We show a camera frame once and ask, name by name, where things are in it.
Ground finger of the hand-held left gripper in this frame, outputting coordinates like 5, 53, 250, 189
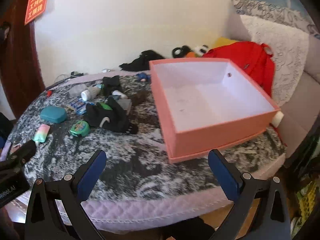
7, 140, 37, 167

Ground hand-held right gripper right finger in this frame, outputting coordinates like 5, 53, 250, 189
207, 149, 292, 240

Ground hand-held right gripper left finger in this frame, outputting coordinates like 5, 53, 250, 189
25, 149, 107, 240

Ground pastel pink green packet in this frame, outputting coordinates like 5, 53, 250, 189
33, 124, 50, 142

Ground teal case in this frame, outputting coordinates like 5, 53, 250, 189
40, 106, 68, 123

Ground green round tape measure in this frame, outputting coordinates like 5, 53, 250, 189
69, 120, 90, 137

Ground pink cardboard box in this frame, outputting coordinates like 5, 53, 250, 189
149, 57, 281, 164

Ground black gloves with white mark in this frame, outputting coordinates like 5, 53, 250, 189
84, 100, 138, 134

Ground blue battery pack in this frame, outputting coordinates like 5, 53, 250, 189
66, 97, 88, 115

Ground white plastic bottle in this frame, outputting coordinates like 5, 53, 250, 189
80, 84, 104, 102

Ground clear plastic bag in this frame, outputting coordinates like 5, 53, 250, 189
68, 84, 87, 97

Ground black sock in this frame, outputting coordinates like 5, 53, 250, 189
102, 75, 123, 97

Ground white roll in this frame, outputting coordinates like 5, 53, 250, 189
272, 112, 285, 127

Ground dark wooden door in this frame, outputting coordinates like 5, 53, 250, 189
0, 0, 47, 120

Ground green yellow bag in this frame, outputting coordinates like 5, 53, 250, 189
292, 172, 318, 230

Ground grey upholstered sofa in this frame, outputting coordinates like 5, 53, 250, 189
275, 34, 320, 165

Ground black cloth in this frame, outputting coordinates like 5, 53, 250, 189
119, 50, 165, 72

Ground red backpack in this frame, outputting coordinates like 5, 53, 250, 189
202, 41, 288, 147

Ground penguin plush toy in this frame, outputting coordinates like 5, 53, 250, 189
172, 44, 210, 58

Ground yellow pillow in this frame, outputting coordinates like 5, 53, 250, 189
211, 37, 238, 49

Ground white lace pillow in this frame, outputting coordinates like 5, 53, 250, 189
240, 15, 310, 107

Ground grey patterned pillow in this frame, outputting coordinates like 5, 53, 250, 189
231, 0, 318, 40

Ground bundle of cables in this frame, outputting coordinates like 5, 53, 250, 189
56, 71, 84, 82

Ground red wall poster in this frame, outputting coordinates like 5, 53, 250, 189
24, 0, 52, 25

